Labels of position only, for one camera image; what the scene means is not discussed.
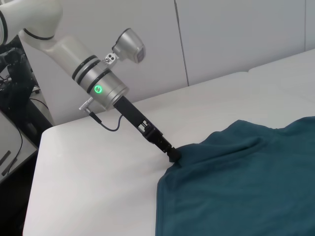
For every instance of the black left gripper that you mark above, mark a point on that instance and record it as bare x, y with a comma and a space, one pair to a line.
137, 123

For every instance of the blue shirt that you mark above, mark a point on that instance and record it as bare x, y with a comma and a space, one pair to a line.
233, 184

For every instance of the silver left elbow connector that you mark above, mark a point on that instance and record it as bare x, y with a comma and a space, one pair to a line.
86, 104

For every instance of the black flat bar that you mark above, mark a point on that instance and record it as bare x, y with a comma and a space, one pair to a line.
9, 167
5, 157

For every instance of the grey side desk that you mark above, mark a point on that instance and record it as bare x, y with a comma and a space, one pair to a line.
9, 137

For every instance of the black background machine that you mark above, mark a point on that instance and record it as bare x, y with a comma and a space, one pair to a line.
19, 73

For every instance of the silver left camera mount bracket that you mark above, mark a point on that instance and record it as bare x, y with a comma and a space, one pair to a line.
110, 58

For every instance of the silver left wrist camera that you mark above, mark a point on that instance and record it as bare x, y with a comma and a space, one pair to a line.
129, 45

